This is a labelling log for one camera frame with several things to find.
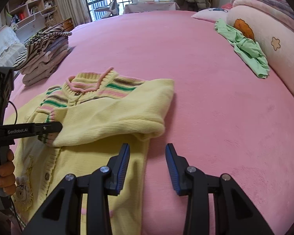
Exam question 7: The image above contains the yellow striped knit sweater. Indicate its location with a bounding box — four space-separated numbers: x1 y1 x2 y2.
13 68 174 234

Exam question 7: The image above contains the stack of folded beige clothes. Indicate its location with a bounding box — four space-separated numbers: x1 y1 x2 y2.
21 36 71 86

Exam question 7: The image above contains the left hand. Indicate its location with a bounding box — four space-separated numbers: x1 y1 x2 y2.
0 150 16 195

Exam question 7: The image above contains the white lace covered furniture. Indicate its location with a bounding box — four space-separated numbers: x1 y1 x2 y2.
0 26 25 67

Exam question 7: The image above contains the pink bed blanket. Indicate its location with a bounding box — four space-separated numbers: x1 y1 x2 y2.
5 11 294 234

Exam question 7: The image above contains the wooden drawer desk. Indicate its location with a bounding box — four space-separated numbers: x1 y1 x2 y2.
61 18 74 31

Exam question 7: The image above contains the beige window curtain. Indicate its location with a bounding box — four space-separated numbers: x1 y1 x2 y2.
57 0 92 26

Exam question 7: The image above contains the grey office chair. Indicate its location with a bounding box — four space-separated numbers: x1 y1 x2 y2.
94 0 119 20

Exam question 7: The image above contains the small table with cloth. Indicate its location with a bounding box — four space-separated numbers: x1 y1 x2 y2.
123 2 180 14

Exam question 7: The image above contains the green crumpled garment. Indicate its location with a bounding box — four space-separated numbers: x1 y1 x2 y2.
214 19 270 79

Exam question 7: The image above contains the pink rolled flower quilt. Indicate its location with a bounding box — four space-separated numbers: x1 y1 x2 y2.
227 5 294 95

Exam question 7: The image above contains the pink cartoon pillow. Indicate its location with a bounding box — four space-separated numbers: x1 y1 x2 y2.
191 8 229 23

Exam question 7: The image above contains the black cable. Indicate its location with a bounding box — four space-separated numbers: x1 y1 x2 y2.
7 100 18 125

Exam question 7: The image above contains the wooden wall shelf unit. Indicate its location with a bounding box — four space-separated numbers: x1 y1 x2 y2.
6 0 62 42

